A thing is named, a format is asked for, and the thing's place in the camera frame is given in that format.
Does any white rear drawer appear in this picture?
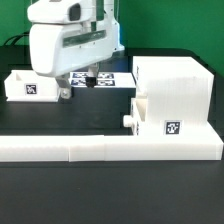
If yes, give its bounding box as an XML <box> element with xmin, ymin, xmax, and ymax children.
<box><xmin>4</xmin><ymin>70</ymin><xmax>60</xmax><ymax>102</ymax></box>

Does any black cable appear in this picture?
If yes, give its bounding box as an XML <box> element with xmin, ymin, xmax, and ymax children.
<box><xmin>3</xmin><ymin>31</ymin><xmax>31</xmax><ymax>47</ymax></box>

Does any white marker sheet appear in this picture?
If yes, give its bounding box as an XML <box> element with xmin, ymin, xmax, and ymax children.
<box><xmin>69</xmin><ymin>72</ymin><xmax>135</xmax><ymax>88</ymax></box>

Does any white drawer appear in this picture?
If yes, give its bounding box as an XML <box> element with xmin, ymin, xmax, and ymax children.
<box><xmin>123</xmin><ymin>98</ymin><xmax>147</xmax><ymax>136</ymax></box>
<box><xmin>4</xmin><ymin>70</ymin><xmax>60</xmax><ymax>102</ymax></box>

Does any white drawer cabinet box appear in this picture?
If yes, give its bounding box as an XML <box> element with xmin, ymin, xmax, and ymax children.
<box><xmin>132</xmin><ymin>56</ymin><xmax>214</xmax><ymax>135</ymax></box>

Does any white L-shaped fence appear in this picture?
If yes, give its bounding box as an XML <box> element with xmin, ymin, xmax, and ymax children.
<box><xmin>0</xmin><ymin>125</ymin><xmax>223</xmax><ymax>162</ymax></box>

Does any white front drawer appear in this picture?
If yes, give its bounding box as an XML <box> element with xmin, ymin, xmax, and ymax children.
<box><xmin>123</xmin><ymin>98</ymin><xmax>147</xmax><ymax>136</ymax></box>

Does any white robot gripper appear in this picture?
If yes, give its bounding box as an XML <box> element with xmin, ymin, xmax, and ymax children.
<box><xmin>30</xmin><ymin>16</ymin><xmax>120</xmax><ymax>99</ymax></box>

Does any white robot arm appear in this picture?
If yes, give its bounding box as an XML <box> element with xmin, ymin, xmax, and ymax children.
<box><xmin>27</xmin><ymin>0</ymin><xmax>124</xmax><ymax>99</ymax></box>

